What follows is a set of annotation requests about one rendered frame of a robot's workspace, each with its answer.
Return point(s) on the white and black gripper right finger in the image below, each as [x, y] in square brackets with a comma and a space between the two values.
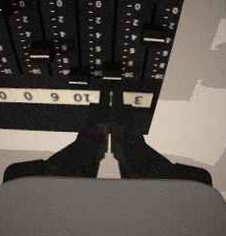
[143, 161]

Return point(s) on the black lighting desk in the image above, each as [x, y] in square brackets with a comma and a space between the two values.
[98, 42]

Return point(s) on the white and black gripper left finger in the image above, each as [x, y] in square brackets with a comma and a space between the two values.
[76, 159]

